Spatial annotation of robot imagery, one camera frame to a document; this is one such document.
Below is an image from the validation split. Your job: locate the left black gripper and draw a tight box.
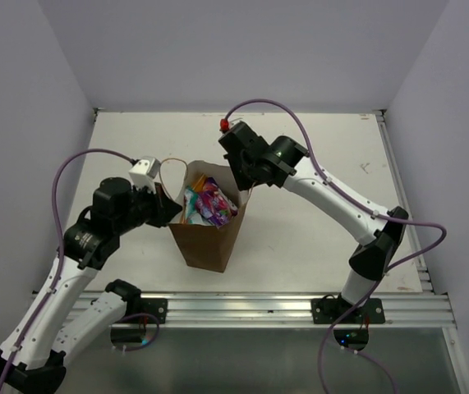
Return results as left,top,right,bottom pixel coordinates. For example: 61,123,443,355
115,180,182,234

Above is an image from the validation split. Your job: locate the teal candy bag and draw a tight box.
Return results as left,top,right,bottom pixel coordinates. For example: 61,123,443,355
183,186,205,226

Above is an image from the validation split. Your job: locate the orange Kettle chips bag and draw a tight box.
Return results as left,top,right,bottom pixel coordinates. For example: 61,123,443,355
191,174,208,193

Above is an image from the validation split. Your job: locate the purple Fox's candy bag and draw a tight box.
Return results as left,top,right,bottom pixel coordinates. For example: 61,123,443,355
196,177,238,227

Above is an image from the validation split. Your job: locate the brown paper bag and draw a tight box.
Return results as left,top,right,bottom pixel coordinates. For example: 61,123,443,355
168,160,250,273

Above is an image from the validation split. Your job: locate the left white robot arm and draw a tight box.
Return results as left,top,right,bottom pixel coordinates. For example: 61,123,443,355
0,177,182,393

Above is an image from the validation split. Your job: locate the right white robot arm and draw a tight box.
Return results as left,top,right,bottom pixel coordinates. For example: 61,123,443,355
218,120,408,323

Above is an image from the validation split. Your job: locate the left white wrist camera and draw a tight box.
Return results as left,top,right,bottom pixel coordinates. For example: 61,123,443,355
128,156,160,194

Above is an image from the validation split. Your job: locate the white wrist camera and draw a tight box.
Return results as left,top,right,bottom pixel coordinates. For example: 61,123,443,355
128,156,160,194
219,117,241,135

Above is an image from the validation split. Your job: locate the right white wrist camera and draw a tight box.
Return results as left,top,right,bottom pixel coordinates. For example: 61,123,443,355
219,117,241,135

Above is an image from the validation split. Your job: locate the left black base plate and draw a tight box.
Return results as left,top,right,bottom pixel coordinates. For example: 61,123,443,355
138,298,168,325

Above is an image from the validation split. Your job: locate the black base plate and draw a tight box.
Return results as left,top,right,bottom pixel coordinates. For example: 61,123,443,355
310,295,386,325
138,298,168,325

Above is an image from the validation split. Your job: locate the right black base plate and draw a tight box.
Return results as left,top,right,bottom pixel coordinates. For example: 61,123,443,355
310,295,386,325

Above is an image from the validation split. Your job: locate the aluminium mounting rail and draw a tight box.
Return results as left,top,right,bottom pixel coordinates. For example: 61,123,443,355
28,290,457,330

